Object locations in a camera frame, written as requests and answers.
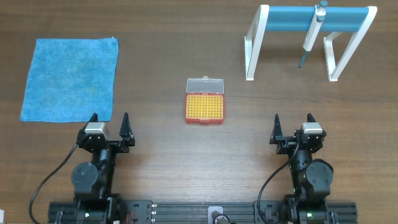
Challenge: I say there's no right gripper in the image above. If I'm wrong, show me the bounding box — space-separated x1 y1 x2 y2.
269 113 327 155

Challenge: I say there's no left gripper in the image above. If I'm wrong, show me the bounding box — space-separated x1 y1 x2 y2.
76 111 136 154

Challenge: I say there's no white pipette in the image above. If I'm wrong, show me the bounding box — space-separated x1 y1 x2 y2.
298 0 329 69

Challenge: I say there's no blue cloth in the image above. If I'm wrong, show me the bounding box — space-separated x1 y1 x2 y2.
19 37 120 123

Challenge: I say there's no red and yellow tip box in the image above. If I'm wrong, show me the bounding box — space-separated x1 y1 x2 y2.
185 75 225 125

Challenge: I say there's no white and blue stand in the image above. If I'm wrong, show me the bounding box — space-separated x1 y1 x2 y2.
244 4 379 83

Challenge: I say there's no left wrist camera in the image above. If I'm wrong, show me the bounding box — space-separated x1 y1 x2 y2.
84 121 110 139

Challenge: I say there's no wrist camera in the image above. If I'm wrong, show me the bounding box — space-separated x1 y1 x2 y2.
84 121 110 139
300 122 324 135

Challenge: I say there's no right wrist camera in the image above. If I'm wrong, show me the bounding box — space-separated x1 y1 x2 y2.
300 122 324 135

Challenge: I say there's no black cable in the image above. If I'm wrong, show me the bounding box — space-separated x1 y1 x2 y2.
257 140 301 223
29 142 79 224

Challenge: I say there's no mounting rail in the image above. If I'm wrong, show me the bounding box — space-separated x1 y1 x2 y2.
48 200 358 224

